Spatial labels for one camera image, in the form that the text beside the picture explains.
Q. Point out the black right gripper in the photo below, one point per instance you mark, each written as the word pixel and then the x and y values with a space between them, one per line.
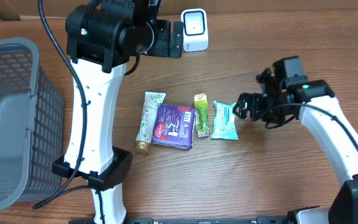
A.
pixel 258 99

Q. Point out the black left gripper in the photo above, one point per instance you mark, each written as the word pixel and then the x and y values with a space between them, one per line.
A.
pixel 161 30

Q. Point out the teal wet wipes pack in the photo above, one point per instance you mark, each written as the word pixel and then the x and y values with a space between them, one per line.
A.
pixel 224 122

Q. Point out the green yellow juice pouch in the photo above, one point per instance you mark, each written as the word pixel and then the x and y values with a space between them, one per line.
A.
pixel 201 107

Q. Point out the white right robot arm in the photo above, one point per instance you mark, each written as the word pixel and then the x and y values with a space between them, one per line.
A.
pixel 314 104

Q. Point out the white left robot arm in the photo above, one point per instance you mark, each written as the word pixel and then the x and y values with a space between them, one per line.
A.
pixel 101 38

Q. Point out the white barcode scanner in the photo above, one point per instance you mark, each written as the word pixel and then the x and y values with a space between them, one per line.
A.
pixel 195 31

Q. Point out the white cream tube gold cap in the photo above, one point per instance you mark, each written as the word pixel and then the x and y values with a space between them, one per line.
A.
pixel 152 101

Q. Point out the purple pad package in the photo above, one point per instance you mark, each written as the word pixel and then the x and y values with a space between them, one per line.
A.
pixel 174 126

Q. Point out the grey plastic basket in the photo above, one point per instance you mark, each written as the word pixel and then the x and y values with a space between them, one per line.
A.
pixel 31 125

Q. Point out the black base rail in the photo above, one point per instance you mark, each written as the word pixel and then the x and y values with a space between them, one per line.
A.
pixel 210 220

